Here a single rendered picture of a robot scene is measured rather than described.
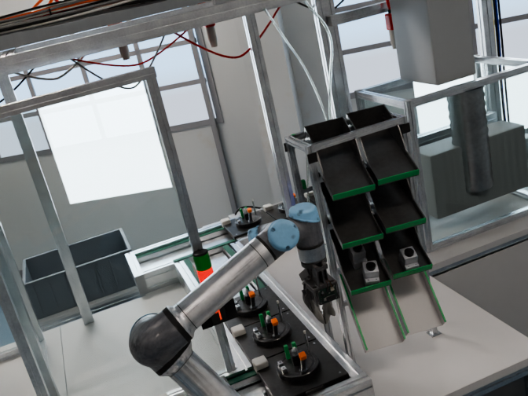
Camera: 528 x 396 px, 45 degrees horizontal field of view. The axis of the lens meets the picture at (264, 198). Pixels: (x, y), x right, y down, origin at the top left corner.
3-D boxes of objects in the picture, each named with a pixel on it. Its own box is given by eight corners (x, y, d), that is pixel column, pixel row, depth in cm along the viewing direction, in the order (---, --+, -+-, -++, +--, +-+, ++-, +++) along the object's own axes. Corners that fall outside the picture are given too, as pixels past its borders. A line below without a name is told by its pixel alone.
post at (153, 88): (236, 369, 216) (155, 77, 183) (227, 373, 215) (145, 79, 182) (233, 365, 219) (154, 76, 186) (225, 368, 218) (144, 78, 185)
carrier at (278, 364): (350, 378, 200) (342, 344, 196) (279, 408, 194) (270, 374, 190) (317, 342, 222) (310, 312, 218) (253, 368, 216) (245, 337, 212)
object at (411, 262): (419, 270, 205) (419, 256, 200) (405, 274, 204) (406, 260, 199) (408, 251, 211) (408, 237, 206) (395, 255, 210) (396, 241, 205)
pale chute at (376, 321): (403, 342, 206) (405, 338, 202) (364, 353, 205) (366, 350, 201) (373, 262, 218) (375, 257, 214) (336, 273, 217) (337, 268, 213)
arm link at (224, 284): (116, 346, 142) (282, 204, 151) (118, 339, 153) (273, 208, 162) (150, 385, 142) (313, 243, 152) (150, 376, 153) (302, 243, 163)
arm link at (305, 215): (281, 207, 171) (310, 197, 173) (289, 243, 175) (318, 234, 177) (290, 215, 164) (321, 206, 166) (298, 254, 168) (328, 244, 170)
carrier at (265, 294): (291, 313, 245) (284, 284, 241) (232, 335, 239) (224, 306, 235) (269, 289, 267) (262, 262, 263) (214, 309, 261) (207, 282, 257)
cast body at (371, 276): (379, 286, 201) (379, 272, 196) (365, 287, 201) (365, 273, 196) (374, 265, 207) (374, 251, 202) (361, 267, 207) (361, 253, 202)
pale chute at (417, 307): (443, 324, 210) (446, 321, 206) (405, 336, 209) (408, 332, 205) (412, 247, 222) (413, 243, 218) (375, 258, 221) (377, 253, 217)
